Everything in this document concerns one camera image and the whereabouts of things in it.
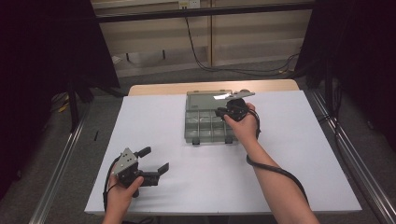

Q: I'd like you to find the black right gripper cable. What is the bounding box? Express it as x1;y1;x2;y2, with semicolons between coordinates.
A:
246;108;310;207

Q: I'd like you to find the metal floor rail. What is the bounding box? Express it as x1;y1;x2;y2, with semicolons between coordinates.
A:
310;89;396;224
28;102;92;224

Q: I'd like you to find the person's right hand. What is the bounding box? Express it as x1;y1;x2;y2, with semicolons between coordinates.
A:
223;102;262;149

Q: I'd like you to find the black curtain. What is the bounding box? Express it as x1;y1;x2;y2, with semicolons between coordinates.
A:
0;0;121;200
293;0;396;152

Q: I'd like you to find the black horizontal bar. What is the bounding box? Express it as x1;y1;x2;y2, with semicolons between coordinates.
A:
95;2;316;23

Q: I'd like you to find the black stand post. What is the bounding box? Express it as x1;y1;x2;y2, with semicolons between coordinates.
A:
67;74;81;133

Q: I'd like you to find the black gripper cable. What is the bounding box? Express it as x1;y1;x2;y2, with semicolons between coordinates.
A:
102;157;123;213
246;108;310;207

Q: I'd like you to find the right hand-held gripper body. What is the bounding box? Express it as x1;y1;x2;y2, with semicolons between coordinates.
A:
221;89;256;123

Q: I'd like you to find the black hanging wall cable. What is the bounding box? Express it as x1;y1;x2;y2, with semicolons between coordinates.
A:
184;17;301;77

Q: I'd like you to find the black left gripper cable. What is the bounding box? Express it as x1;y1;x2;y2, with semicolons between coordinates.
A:
102;157;123;213

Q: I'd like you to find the person's left hand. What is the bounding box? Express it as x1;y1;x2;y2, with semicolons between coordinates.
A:
105;175;145;217

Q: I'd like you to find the clear grey compartment box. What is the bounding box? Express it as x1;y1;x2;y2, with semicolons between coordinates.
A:
184;89;250;147

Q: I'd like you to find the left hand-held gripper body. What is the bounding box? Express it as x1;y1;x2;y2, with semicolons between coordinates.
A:
111;147;161;199

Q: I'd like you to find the white wall outlet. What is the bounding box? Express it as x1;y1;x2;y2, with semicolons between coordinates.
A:
178;0;201;9

